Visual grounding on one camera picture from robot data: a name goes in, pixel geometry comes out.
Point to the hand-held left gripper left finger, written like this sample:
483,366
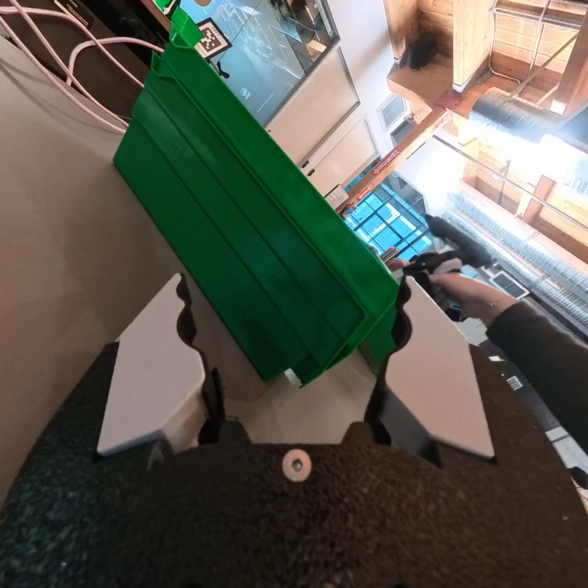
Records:
147,390

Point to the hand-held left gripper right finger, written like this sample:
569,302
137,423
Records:
436,390

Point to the small ceiling vent grille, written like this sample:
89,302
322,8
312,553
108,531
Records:
507,284

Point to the red fire extinguisher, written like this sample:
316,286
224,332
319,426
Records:
349,212

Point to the white notice sheet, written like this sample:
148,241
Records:
337,196

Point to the white door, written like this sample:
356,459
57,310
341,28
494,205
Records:
349,156
317,110

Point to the black round ceiling fixture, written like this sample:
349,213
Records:
422,48

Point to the printed tag sign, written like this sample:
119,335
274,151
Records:
212,39

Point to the silver air duct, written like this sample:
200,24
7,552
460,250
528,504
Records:
565,298
551,257
505,115

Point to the wooden post red signs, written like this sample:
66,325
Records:
413,142

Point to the wall vent grille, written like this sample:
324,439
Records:
392,112

